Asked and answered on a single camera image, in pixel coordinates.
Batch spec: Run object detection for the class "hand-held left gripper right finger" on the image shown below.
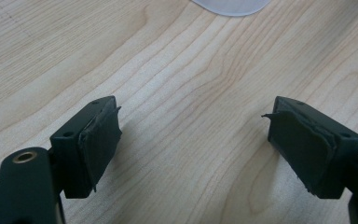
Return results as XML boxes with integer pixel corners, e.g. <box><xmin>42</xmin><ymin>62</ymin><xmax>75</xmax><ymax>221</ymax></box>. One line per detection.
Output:
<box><xmin>261</xmin><ymin>95</ymin><xmax>358</xmax><ymax>200</ymax></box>

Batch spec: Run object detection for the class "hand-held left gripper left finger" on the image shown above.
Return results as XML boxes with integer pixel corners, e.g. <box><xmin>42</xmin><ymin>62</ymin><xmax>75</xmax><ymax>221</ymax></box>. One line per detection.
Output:
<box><xmin>48</xmin><ymin>94</ymin><xmax>123</xmax><ymax>200</ymax></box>

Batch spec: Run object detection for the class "clear plastic storage box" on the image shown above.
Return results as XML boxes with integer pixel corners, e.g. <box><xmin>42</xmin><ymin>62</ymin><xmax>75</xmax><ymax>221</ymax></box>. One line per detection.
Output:
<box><xmin>191</xmin><ymin>0</ymin><xmax>272</xmax><ymax>18</ymax></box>

